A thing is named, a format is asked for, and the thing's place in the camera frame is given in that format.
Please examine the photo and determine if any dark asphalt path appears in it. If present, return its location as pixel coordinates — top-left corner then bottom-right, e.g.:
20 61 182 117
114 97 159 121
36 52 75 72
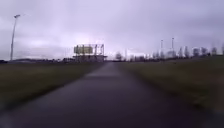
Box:
0 61 224 128

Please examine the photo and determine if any building with scaffold frame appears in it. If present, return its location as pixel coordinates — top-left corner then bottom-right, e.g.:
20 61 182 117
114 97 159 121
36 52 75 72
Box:
72 43 108 63

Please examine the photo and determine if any row of bare trees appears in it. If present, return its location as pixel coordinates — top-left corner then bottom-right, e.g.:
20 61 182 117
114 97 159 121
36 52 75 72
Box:
114 43 224 62

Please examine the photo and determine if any grass field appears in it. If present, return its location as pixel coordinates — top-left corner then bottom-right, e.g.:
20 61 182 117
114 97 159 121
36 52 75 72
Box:
114 55 224 114
0 62 105 111

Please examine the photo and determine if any tall lamp post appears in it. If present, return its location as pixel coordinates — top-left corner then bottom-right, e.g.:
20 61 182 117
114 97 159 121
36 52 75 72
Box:
9 14 22 62

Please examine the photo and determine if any pole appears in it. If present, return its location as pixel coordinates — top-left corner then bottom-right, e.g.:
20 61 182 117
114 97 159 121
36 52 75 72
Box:
171 36 175 59
160 39 165 60

